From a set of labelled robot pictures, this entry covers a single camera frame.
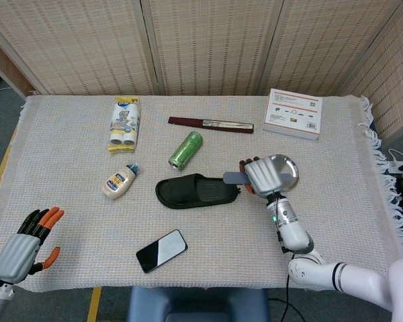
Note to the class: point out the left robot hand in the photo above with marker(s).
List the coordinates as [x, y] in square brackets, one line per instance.
[20, 253]

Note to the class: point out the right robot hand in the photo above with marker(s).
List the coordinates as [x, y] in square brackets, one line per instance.
[263, 177]

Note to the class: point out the round metal plate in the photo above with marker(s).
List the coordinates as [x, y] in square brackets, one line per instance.
[287, 171]

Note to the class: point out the black slipper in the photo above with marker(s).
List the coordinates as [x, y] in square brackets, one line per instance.
[196, 194]

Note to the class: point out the white cardboard box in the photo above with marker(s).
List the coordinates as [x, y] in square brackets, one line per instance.
[293, 114]

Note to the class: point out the dark red folding fan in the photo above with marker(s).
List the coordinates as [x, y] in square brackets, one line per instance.
[211, 124]

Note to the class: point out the green drink can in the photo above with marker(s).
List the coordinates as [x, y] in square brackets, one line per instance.
[185, 151]

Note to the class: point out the woven fringed table cloth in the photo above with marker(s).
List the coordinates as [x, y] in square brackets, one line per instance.
[70, 174]

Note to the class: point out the mayonnaise squeeze bottle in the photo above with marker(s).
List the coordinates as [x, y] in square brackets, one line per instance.
[119, 182]

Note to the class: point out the black smartphone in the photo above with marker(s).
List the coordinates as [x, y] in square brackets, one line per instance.
[162, 251]

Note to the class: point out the white power strip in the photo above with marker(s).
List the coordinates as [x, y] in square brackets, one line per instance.
[398, 162]

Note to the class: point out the blue chair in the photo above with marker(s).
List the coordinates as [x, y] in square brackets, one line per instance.
[198, 304]

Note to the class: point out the bamboo folding screen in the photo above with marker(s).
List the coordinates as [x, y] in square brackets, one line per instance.
[201, 43]

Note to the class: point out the lint roller refill pack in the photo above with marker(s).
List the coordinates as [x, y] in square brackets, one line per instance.
[123, 124]

